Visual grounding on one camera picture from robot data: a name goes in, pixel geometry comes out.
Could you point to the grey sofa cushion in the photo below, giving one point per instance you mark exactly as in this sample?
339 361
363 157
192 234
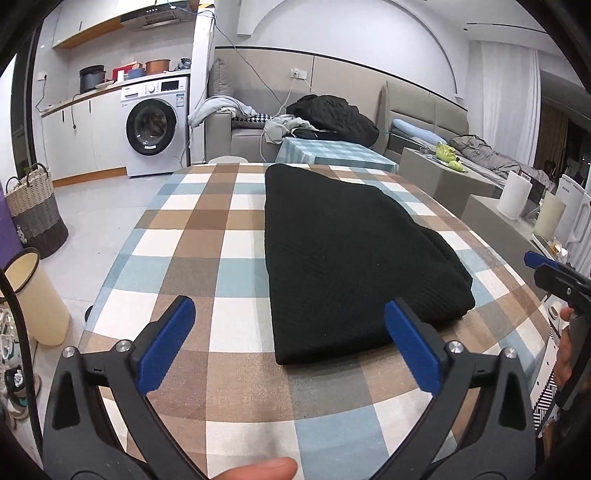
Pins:
220 81

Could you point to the purple bag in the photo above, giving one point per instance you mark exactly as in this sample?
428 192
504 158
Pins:
8 230

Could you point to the white paper towel roll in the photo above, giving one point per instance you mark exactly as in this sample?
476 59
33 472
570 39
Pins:
512 196

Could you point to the yellow-green cloth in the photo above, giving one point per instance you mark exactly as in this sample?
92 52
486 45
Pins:
445 150

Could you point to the grey upholstered bed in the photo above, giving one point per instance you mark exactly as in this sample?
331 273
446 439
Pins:
406 106

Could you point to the blue pillow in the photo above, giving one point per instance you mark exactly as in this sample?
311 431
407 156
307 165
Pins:
415 130

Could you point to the person's left hand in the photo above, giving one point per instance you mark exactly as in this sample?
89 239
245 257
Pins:
258 470

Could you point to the checked tablecloth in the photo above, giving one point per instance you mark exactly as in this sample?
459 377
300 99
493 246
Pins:
221 258

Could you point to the range hood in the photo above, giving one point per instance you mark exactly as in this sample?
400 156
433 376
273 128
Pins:
157 18

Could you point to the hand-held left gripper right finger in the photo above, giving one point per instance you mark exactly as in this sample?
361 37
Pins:
413 344

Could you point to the grey duvet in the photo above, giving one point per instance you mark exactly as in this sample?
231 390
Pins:
489 154

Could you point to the brown pot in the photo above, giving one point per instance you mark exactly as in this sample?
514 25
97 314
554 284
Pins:
158 67

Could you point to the grey clothes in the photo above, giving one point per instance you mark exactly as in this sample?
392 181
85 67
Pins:
277 129

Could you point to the woven laundry basket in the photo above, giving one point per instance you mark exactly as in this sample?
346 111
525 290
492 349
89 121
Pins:
37 217

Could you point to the white washing machine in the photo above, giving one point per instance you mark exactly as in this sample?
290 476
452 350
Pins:
152 124

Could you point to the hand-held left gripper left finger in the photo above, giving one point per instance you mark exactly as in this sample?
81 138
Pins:
168 344

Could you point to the black knit sweater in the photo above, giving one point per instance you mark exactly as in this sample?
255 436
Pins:
341 258

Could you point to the white curtain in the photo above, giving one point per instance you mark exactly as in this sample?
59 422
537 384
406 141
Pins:
508 101

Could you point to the grey sofa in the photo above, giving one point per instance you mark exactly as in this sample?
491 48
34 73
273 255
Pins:
217 138

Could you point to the houndstooth cushion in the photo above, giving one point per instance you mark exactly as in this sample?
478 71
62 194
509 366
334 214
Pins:
254 117

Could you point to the person's right hand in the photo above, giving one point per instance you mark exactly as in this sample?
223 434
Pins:
562 364

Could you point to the dark door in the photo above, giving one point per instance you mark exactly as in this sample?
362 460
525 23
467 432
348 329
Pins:
23 115

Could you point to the red container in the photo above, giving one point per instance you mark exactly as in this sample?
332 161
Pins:
119 75

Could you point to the white appliance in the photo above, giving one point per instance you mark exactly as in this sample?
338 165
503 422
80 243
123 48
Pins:
577 217

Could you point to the light blue blanket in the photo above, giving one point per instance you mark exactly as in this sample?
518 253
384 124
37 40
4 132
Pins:
217 106

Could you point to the beige low cabinet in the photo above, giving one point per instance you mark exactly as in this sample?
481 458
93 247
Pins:
489 217
429 180

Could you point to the black pot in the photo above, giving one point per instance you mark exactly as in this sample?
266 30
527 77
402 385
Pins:
91 79

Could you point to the group of assorted shoes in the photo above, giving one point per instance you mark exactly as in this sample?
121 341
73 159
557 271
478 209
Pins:
14 378

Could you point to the wall socket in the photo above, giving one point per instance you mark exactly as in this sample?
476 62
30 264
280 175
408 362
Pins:
298 73

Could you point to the white wall cabinets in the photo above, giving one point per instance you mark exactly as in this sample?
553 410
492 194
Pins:
92 23

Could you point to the beige trash bin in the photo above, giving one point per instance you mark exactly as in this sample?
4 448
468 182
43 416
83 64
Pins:
41 304

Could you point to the dark kettle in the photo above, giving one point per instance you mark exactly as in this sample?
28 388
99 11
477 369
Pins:
184 64

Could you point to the white round stool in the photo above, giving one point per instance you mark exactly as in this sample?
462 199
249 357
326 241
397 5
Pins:
226 160

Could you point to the black jacket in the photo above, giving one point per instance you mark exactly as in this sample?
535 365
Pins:
332 115

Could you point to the teal checked cloth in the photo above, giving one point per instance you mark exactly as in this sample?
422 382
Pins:
332 150

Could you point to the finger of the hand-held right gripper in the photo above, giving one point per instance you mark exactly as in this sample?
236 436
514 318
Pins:
540 259
554 281

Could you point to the white kitchen base cabinets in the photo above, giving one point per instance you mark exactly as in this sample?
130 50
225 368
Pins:
74 138

